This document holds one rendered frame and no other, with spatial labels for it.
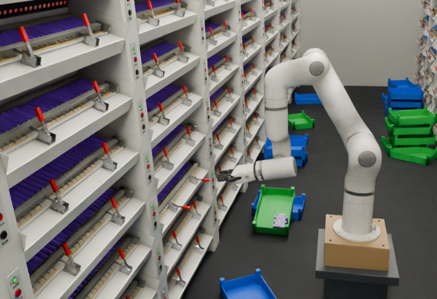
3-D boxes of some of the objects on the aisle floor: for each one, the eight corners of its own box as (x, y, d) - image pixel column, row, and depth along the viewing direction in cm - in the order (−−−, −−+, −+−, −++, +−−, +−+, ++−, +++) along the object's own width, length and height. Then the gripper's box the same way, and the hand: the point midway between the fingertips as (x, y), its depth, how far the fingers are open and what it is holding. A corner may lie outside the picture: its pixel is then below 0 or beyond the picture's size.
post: (172, 332, 200) (120, -117, 141) (164, 349, 191) (105, -121, 133) (130, 324, 205) (63, -109, 147) (120, 340, 197) (44, -113, 138)
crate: (288, 235, 264) (287, 227, 259) (253, 232, 270) (251, 223, 265) (295, 195, 285) (294, 186, 280) (262, 192, 291) (261, 184, 286)
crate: (305, 205, 296) (305, 193, 293) (301, 221, 278) (301, 208, 275) (258, 200, 305) (258, 189, 302) (251, 216, 287) (251, 205, 284)
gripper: (261, 155, 201) (221, 160, 208) (252, 171, 187) (210, 176, 193) (264, 171, 203) (225, 176, 210) (257, 188, 189) (215, 192, 195)
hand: (222, 175), depth 201 cm, fingers open, 3 cm apart
